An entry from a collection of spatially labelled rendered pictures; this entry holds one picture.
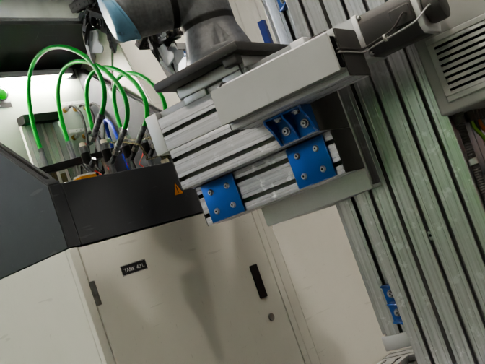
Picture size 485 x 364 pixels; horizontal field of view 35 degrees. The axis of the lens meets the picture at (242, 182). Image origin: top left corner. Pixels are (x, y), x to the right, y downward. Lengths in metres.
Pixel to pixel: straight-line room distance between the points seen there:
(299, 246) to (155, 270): 0.60
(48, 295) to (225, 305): 0.49
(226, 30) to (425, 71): 0.41
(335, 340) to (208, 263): 0.55
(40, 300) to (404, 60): 1.06
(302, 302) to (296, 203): 0.77
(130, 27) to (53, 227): 0.55
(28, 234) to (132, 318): 0.33
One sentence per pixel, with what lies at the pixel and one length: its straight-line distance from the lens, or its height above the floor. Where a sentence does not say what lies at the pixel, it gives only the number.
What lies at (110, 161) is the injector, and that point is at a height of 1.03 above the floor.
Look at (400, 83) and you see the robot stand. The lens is 1.63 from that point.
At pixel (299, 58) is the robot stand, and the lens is 1.38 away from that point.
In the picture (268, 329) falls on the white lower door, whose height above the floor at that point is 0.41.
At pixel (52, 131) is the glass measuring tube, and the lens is 2.66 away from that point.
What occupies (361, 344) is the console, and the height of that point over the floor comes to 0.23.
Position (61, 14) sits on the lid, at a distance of 2.70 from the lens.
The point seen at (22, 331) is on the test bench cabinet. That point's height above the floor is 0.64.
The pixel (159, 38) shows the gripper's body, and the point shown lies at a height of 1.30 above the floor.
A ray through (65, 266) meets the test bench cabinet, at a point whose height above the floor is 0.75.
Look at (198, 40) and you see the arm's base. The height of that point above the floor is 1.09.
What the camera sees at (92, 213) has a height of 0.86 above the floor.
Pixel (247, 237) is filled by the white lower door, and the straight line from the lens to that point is 2.30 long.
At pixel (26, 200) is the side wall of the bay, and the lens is 2.00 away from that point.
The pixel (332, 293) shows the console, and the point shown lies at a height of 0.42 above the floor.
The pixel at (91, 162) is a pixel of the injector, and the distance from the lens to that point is 2.32.
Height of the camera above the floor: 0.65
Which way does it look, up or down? 5 degrees up
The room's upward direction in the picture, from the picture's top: 19 degrees counter-clockwise
